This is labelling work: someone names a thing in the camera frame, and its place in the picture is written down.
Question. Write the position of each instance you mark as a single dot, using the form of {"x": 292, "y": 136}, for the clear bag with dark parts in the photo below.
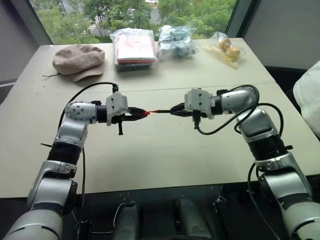
{"x": 176, "y": 45}

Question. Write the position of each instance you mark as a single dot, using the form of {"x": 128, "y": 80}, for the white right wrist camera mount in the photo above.
{"x": 200, "y": 100}

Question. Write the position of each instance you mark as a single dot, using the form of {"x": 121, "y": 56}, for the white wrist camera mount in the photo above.
{"x": 116, "y": 102}
{"x": 200, "y": 100}

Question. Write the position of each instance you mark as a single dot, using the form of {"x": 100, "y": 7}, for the black marker with red tip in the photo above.
{"x": 163, "y": 111}

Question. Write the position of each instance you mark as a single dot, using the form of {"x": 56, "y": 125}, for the clear bag with red cloth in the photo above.
{"x": 135, "y": 47}

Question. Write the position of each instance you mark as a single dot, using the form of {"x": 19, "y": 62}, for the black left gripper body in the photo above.
{"x": 126, "y": 118}

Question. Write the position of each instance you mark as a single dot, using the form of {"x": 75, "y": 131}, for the green trees outside window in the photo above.
{"x": 75, "y": 22}

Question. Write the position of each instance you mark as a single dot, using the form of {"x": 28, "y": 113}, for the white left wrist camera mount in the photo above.
{"x": 116, "y": 102}

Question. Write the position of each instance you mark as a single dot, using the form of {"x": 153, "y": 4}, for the black base under table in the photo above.
{"x": 155, "y": 197}

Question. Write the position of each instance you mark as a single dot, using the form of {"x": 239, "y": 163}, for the dark rounded shape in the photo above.
{"x": 190, "y": 220}
{"x": 127, "y": 221}

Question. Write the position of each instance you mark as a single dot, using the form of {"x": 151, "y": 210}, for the beige cloth cap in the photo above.
{"x": 77, "y": 60}

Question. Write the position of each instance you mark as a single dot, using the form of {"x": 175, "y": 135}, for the black zip tie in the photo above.
{"x": 46, "y": 145}

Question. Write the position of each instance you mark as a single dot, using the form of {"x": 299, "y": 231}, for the clear bag with bread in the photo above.
{"x": 225, "y": 53}

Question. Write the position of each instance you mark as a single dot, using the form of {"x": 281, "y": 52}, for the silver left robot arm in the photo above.
{"x": 72, "y": 132}

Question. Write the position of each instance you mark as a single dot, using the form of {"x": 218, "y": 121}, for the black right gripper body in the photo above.
{"x": 198, "y": 115}

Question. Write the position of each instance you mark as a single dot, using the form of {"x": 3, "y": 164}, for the round brown bread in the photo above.
{"x": 233, "y": 53}
{"x": 225, "y": 44}

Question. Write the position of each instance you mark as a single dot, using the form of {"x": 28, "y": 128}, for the white cloth at right edge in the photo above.
{"x": 308, "y": 97}

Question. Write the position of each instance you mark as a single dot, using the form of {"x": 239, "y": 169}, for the dark window frame post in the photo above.
{"x": 236, "y": 17}
{"x": 40, "y": 22}

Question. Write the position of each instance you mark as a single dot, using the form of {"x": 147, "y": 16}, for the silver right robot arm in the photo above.
{"x": 260, "y": 125}

